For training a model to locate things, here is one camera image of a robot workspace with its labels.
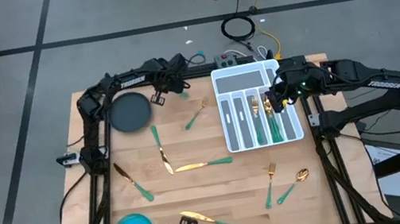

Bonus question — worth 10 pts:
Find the white square bracket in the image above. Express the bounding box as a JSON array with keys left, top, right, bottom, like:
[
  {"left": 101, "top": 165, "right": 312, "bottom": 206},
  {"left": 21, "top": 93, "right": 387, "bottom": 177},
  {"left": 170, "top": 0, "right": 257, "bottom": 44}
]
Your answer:
[{"left": 307, "top": 112, "right": 322, "bottom": 129}]

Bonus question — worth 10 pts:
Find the black arm base cable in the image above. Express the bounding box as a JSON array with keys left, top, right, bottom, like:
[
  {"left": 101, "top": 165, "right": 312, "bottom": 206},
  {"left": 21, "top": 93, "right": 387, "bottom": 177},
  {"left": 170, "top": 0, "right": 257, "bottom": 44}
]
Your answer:
[{"left": 52, "top": 169, "right": 99, "bottom": 224}]

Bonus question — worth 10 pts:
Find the grey power strip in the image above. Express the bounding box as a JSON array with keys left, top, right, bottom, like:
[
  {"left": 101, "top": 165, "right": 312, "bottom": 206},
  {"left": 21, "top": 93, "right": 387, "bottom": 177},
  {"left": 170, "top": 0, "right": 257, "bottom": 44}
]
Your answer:
[{"left": 213, "top": 52, "right": 239, "bottom": 71}]

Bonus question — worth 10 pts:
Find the dark grey round plate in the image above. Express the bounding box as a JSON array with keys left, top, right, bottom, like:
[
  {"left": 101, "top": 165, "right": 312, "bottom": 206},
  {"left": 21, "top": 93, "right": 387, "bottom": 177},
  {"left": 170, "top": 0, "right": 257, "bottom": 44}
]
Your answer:
[{"left": 104, "top": 89, "right": 156, "bottom": 137}]

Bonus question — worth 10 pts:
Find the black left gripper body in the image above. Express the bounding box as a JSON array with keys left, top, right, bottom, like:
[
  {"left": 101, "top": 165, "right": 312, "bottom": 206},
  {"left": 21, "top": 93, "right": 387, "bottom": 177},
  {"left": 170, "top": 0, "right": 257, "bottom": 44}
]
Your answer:
[{"left": 154, "top": 76, "right": 192, "bottom": 98}]

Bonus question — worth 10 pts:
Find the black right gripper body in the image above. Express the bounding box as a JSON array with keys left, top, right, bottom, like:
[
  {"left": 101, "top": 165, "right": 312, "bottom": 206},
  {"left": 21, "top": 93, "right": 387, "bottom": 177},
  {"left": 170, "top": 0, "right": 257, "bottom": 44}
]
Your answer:
[{"left": 266, "top": 68, "right": 301, "bottom": 112}]

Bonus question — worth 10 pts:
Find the large black cable coil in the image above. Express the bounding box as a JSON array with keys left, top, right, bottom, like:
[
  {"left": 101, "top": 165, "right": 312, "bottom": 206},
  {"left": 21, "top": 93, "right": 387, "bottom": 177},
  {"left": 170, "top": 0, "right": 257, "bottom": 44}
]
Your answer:
[{"left": 218, "top": 12, "right": 258, "bottom": 44}]

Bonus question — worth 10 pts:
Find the black flat floor bar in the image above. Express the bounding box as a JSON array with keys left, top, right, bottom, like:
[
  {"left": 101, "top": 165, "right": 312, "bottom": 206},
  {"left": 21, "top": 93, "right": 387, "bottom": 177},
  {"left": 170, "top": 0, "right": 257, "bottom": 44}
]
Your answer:
[{"left": 186, "top": 62, "right": 218, "bottom": 75}]

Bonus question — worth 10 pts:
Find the white plastic cutlery tray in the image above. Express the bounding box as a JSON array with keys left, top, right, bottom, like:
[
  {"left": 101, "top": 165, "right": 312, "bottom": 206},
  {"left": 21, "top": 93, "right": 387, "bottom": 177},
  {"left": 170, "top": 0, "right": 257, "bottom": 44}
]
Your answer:
[{"left": 209, "top": 55, "right": 307, "bottom": 156}]

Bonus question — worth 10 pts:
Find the gold spoon green handle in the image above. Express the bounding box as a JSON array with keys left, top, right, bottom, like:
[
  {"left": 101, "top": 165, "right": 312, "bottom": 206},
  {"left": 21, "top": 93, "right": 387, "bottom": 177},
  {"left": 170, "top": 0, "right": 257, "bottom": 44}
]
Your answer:
[
  {"left": 261, "top": 94, "right": 281, "bottom": 145},
  {"left": 272, "top": 167, "right": 314, "bottom": 206},
  {"left": 266, "top": 95, "right": 285, "bottom": 144}
]

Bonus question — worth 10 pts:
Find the white paper sheet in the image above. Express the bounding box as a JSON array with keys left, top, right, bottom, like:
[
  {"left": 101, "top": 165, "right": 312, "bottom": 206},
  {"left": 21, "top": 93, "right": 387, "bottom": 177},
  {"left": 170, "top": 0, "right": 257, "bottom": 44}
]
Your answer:
[{"left": 364, "top": 138, "right": 400, "bottom": 205}]

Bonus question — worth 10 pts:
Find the yellow curved cable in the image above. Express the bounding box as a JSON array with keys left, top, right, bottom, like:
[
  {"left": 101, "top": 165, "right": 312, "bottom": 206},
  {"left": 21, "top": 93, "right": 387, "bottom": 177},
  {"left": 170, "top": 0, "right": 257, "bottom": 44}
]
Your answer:
[{"left": 257, "top": 23, "right": 284, "bottom": 62}]

